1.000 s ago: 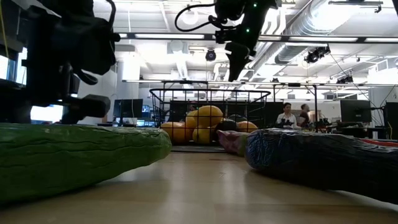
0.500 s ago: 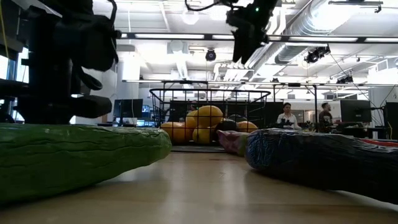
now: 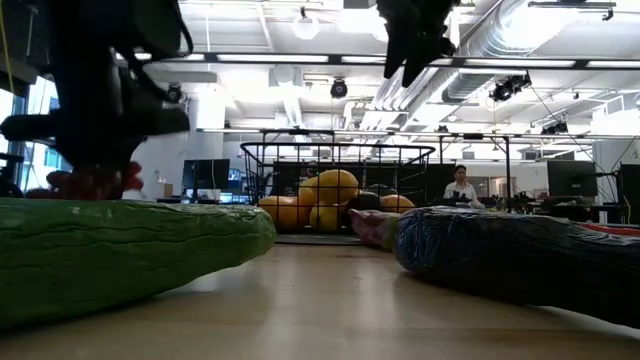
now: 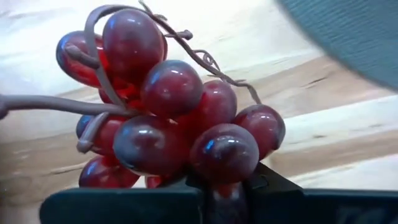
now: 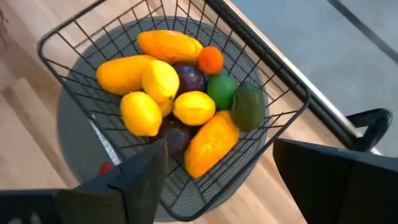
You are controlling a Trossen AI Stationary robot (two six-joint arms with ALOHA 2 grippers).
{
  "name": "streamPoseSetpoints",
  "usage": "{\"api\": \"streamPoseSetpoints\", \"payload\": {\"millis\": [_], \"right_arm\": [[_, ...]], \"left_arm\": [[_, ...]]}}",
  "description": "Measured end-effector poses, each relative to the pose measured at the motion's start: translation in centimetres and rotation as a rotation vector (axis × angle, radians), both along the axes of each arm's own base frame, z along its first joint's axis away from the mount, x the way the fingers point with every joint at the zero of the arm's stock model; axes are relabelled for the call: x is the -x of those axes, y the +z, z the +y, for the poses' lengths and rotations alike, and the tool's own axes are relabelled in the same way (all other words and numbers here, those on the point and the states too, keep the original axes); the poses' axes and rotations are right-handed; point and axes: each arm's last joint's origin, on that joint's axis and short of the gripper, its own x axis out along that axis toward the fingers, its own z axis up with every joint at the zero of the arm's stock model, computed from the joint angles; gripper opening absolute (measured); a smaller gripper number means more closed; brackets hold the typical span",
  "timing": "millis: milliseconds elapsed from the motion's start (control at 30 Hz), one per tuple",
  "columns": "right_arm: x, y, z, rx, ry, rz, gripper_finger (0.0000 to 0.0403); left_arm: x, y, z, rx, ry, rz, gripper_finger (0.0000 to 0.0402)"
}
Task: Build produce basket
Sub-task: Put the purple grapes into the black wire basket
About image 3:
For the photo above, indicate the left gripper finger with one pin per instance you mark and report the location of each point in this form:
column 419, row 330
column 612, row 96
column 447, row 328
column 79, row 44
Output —
column 82, row 156
column 117, row 156

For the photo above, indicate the dark purple carrot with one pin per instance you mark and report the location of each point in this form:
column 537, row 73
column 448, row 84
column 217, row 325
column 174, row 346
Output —
column 500, row 250

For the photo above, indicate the person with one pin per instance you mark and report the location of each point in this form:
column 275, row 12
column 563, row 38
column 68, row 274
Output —
column 462, row 192

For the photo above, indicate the black computer monitor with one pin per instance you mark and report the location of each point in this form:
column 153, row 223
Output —
column 440, row 185
column 205, row 172
column 630, row 192
column 572, row 177

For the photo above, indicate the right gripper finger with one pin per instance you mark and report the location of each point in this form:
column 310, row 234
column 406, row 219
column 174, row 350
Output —
column 417, row 62
column 395, row 52

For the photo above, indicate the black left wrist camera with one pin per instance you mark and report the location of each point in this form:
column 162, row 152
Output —
column 155, row 25

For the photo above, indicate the small cardboard box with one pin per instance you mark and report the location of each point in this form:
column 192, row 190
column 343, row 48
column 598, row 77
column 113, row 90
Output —
column 168, row 191

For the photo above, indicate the green cucumber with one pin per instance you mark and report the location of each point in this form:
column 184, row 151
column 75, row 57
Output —
column 115, row 250

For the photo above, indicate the black ceiling spotlight cluster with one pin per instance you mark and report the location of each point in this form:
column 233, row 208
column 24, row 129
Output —
column 555, row 127
column 510, row 86

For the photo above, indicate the silver ventilation duct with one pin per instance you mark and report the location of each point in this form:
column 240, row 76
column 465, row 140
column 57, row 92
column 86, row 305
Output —
column 495, row 40

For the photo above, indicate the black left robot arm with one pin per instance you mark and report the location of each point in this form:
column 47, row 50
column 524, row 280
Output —
column 85, row 25

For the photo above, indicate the large office window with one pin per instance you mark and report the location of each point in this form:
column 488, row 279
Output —
column 40, row 155

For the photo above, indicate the black ceiling dome camera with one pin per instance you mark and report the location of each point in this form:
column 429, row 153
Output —
column 339, row 89
column 174, row 93

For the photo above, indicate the round grey placemat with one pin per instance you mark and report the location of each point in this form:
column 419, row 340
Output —
column 315, row 240

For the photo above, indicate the round white pendant lamp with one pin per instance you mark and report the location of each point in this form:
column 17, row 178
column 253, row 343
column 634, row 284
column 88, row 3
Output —
column 306, row 27

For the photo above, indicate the dark red grape bunch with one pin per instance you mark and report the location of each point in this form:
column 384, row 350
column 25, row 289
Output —
column 132, row 175

